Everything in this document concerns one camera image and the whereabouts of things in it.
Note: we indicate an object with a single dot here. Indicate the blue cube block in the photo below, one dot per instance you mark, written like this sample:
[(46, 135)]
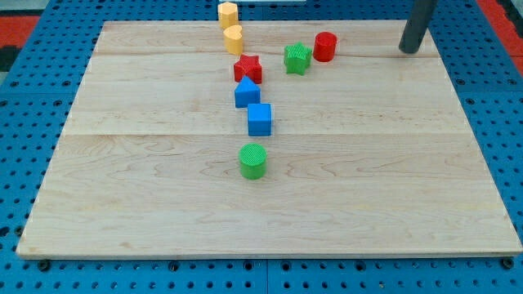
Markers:
[(259, 119)]

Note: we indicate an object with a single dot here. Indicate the green star block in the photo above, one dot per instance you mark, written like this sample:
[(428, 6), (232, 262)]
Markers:
[(297, 58)]

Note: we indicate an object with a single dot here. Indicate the blue triangle block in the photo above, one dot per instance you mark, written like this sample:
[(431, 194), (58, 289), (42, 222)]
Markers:
[(247, 92)]

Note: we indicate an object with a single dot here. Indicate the green cylinder block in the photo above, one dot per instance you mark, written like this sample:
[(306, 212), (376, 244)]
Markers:
[(252, 161)]

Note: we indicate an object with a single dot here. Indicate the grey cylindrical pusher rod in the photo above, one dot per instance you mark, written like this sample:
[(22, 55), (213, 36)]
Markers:
[(416, 25)]

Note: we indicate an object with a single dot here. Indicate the yellow hexagon block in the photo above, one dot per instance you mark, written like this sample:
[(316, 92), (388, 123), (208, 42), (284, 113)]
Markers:
[(227, 14)]

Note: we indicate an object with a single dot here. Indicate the red star block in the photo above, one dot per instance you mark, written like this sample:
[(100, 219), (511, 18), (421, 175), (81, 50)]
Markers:
[(249, 66)]

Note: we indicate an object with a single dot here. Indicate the yellow heart block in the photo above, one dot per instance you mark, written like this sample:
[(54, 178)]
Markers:
[(233, 39)]

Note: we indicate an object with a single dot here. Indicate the light wooden board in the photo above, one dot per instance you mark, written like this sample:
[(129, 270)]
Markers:
[(370, 156)]

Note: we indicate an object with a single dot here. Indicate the red cylinder block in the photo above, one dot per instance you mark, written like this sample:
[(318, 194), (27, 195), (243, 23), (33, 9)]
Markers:
[(325, 46)]

